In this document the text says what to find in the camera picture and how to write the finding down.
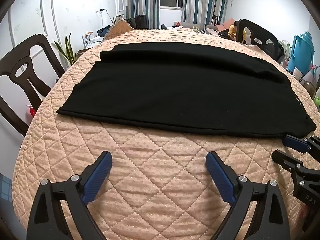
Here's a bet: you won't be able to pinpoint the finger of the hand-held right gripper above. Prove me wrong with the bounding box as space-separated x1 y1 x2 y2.
282 134 320 156
272 149 307 182

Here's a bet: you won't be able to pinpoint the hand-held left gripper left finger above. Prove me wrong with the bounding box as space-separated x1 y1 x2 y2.
26 151 113 240

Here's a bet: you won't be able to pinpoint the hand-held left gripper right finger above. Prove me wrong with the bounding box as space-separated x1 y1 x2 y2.
205 151 292 240

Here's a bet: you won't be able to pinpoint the black pants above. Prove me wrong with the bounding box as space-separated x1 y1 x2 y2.
56 42 317 138

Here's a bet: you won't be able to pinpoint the beige quilted blanket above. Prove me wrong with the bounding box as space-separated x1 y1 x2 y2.
11 17 320 240

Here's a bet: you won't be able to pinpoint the blue plastic container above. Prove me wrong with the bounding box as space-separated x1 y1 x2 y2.
287 31 315 74

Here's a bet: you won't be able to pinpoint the small grid window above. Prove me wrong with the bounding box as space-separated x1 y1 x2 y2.
0 174 13 202

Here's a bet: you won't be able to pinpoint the dark wooden chair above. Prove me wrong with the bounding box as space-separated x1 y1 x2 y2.
0 34 66 137
235 19 279 60

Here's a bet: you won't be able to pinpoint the green potted plant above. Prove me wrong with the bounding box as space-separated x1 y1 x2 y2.
52 32 77 67

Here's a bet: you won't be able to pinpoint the white low shelf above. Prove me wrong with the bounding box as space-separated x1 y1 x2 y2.
82 31 103 48

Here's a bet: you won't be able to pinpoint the grey sofa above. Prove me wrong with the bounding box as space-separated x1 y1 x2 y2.
185 22 227 35

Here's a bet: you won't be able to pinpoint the striped curtain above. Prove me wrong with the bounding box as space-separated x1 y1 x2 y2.
125 0 160 29
181 0 227 27

